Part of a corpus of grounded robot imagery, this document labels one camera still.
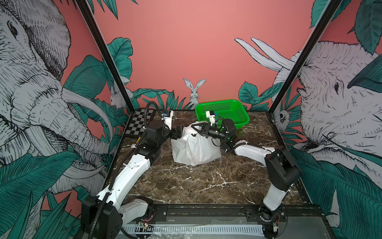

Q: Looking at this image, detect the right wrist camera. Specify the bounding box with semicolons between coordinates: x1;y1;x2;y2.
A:
206;111;217;126

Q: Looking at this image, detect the green plastic basket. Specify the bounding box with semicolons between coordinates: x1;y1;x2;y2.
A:
195;100;250;129

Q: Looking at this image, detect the white ruler strip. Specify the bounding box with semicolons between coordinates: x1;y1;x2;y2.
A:
122;224;264;237

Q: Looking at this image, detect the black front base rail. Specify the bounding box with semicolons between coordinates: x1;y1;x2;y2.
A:
149;204;324;224

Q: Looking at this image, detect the right black frame post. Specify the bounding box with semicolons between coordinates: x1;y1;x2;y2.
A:
268;0;342;115

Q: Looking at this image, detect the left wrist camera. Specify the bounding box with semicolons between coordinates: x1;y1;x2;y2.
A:
161;110;174;129

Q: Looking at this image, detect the left black frame post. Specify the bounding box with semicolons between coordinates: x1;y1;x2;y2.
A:
76;0;135;113

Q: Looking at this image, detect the black frame post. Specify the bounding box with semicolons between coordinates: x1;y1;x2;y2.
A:
76;0;135;113
268;0;342;115

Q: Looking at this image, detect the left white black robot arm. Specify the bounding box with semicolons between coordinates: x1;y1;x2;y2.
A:
75;120;183;239

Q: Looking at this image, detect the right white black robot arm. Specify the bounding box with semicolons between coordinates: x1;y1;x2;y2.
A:
191;119;300;222

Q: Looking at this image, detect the black white checkerboard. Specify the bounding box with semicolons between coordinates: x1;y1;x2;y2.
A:
125;109;145;138

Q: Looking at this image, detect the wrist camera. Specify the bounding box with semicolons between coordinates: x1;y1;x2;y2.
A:
161;110;174;129
206;111;217;126

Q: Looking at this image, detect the white plastic bag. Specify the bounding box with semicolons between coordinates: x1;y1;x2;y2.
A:
171;123;221;166

